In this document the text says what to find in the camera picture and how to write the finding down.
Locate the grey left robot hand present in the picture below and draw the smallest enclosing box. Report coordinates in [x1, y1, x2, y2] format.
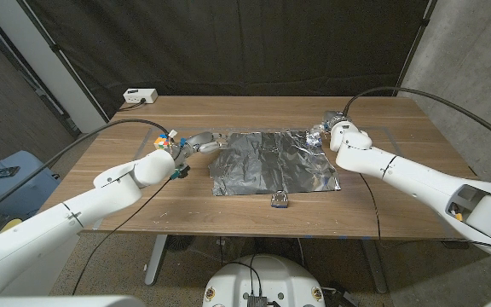
[170, 130, 229, 162]

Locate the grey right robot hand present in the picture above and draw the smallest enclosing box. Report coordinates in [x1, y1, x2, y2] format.
[307, 109, 349, 148]

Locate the aluminum foil sheet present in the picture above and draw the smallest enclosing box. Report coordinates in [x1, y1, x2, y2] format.
[208, 130, 343, 197]

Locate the white robot shoulder cover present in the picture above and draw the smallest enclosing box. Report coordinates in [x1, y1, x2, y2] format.
[0, 294, 147, 307]

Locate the colourful cube toy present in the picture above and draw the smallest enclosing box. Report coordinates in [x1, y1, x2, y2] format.
[153, 134, 174, 150]

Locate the small foil-wrapped object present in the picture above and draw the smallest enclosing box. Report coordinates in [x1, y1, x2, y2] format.
[270, 190, 290, 209]

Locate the grey tape outline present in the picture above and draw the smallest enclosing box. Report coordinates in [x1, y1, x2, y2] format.
[95, 125, 455, 240]

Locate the white power strip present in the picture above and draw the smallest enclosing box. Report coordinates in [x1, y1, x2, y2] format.
[122, 88, 159, 105]

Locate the black ribbed round object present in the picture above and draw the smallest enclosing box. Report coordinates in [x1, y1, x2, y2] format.
[166, 235, 195, 252]

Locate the black backdrop stand pole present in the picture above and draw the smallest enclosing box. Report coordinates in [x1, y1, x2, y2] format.
[17, 0, 110, 123]
[392, 0, 438, 97]

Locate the grey table leg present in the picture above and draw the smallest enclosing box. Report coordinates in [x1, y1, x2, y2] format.
[360, 238, 390, 295]
[144, 234, 169, 287]

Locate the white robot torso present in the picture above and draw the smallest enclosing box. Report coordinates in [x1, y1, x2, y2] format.
[201, 254, 326, 307]

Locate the blue plastic container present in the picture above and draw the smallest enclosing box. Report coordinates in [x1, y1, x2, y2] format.
[0, 150, 61, 217]

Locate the black slipper yellow insole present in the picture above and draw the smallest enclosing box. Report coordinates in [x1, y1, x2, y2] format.
[0, 217, 23, 234]

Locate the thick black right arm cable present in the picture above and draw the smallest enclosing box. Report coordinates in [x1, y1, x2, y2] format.
[342, 85, 491, 153]

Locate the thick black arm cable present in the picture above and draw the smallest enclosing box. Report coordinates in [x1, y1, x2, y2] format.
[0, 118, 172, 223]
[342, 85, 491, 153]

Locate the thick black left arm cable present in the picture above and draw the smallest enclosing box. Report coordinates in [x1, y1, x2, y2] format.
[0, 118, 172, 223]

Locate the black power strip cable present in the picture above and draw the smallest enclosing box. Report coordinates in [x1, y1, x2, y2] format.
[117, 98, 147, 113]

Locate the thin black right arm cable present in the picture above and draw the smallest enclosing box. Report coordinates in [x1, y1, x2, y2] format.
[358, 172, 491, 252]

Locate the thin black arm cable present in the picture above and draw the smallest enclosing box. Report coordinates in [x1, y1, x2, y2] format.
[71, 177, 174, 296]
[358, 172, 491, 252]

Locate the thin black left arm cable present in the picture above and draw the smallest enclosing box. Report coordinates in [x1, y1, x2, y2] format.
[71, 177, 174, 296]

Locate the black torso cable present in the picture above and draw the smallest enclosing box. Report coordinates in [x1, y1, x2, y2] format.
[223, 255, 264, 296]

